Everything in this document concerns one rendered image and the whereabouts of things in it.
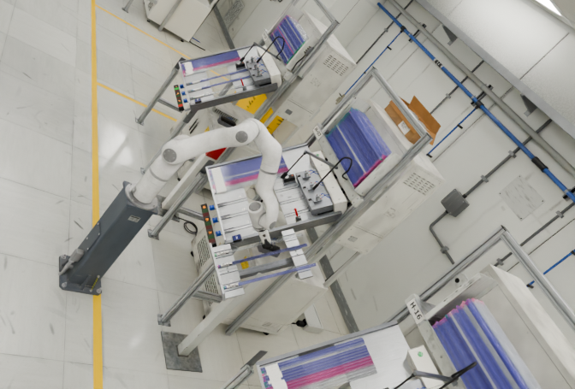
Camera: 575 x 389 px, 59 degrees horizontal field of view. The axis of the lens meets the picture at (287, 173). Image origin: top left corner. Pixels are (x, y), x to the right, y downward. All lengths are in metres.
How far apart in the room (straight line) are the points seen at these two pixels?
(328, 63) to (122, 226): 2.14
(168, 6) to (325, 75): 3.46
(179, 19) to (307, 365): 5.60
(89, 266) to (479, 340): 2.06
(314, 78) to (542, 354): 2.66
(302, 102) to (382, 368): 2.44
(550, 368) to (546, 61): 2.77
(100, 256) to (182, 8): 4.75
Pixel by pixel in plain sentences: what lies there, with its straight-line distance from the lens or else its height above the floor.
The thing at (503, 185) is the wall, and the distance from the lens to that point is 4.28.
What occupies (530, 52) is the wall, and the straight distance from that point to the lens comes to 4.73.
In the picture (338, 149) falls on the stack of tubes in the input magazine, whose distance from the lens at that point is 3.21.
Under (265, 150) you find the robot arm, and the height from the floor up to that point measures 1.39.
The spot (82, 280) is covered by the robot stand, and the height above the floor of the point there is 0.06.
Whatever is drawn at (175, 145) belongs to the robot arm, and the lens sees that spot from 2.58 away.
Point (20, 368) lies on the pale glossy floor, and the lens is 2.86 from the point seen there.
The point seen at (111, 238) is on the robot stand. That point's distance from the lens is 2.96.
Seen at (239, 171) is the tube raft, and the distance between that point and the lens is 3.38.
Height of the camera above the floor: 2.31
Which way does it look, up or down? 22 degrees down
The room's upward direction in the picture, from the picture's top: 42 degrees clockwise
